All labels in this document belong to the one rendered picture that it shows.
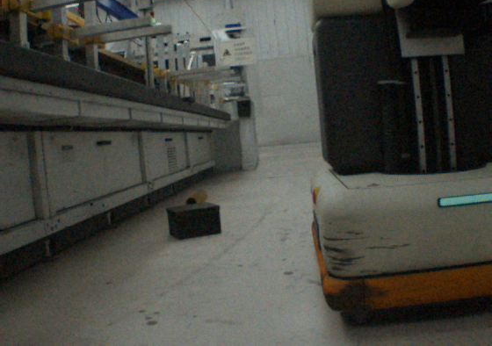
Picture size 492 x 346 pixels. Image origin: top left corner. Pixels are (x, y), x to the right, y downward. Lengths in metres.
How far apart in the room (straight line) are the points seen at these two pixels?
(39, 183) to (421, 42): 1.35
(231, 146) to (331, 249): 4.76
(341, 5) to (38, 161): 1.18
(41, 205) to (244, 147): 3.93
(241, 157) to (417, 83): 4.54
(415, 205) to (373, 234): 0.09
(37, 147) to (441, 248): 1.39
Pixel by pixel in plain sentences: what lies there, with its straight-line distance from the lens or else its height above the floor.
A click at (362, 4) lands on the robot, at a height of 0.71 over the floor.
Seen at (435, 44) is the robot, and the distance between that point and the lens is 1.10.
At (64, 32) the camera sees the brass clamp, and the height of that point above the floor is 0.80.
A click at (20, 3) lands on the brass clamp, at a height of 0.83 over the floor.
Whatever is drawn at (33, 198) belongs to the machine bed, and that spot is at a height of 0.25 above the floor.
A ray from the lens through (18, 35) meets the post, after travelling 1.32.
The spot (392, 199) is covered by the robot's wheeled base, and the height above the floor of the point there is 0.26.
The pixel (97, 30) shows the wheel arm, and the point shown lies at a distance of 1.53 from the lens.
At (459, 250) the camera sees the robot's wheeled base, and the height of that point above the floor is 0.15.
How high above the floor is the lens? 0.40
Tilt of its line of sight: 3 degrees down
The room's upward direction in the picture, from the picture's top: 5 degrees counter-clockwise
